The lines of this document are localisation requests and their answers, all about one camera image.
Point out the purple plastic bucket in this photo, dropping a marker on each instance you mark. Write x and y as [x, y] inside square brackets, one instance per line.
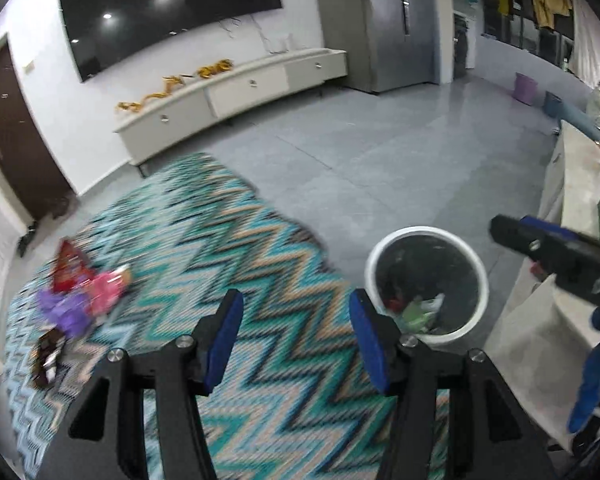
[525, 89]

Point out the wall light switch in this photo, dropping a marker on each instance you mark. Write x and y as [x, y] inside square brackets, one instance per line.
[29, 66]

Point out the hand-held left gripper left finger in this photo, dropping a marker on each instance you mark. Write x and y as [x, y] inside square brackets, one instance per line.
[225, 340]

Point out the short golden dragon ornament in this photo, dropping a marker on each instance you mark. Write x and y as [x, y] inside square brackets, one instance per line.
[215, 69]

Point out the brown shoes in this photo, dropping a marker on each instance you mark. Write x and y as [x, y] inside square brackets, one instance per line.
[60, 206]

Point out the green and white plastic bag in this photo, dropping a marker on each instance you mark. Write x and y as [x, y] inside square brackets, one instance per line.
[420, 314]

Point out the white round trash bin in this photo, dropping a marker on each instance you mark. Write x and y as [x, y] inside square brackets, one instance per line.
[460, 280]

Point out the black shoes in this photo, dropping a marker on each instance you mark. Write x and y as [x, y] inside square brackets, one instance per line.
[26, 239]

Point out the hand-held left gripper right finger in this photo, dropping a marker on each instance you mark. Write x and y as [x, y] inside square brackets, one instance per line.
[372, 345]

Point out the grey and white television cabinet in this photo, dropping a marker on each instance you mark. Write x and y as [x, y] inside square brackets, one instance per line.
[240, 92]

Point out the beige stone table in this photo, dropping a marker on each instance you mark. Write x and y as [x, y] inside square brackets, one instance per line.
[575, 180]

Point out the dark brown door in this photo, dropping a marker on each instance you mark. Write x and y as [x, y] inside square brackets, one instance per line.
[20, 135]

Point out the small red wrapper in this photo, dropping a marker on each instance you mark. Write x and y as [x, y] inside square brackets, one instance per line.
[394, 304]

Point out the wall-mounted black television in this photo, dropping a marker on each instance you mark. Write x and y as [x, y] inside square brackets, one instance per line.
[170, 15]

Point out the zigzag patterned rug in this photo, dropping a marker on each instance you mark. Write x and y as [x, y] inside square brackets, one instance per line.
[260, 270]

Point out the grey-blue plastic bucket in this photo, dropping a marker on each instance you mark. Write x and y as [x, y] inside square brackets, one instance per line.
[553, 105]

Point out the white router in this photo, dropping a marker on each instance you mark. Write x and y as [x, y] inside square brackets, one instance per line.
[280, 46]

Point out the person's right forearm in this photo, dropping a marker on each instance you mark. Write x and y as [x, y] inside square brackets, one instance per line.
[592, 380]

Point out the purple snack packet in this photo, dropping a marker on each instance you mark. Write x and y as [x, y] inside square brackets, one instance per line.
[65, 311]

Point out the dark brown wrapper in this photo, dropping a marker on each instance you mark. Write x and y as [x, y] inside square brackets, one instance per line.
[47, 357]

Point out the red snack packet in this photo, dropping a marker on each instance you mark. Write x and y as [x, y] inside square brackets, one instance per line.
[67, 272]

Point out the pink and white packet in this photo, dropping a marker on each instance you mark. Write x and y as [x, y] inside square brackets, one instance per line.
[106, 291]

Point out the silver double-door refrigerator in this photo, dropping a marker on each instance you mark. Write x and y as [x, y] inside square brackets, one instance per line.
[380, 25]

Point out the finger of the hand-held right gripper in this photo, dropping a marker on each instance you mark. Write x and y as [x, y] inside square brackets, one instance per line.
[525, 242]
[550, 226]

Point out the long golden dragon ornament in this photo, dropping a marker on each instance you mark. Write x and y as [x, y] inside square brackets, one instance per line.
[152, 95]

